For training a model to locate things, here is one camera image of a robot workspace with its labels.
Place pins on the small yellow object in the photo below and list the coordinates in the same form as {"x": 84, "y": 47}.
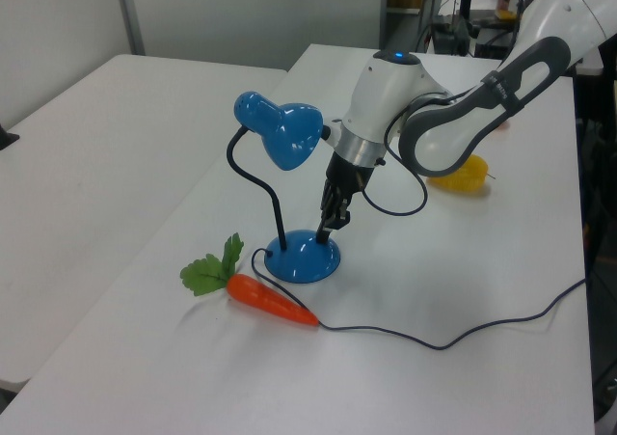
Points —
{"x": 506, "y": 15}

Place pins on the orange toy carrot green leaves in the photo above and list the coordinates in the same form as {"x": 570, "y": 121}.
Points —
{"x": 260, "y": 297}

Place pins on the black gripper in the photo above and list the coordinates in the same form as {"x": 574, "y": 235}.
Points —
{"x": 349, "y": 177}

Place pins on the blue desk lamp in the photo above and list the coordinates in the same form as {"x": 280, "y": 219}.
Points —
{"x": 294, "y": 136}

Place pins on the yellow ribbed toy fruit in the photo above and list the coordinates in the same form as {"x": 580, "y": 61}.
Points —
{"x": 463, "y": 179}

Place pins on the black clamp foot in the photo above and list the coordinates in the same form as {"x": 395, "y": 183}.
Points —
{"x": 7, "y": 138}

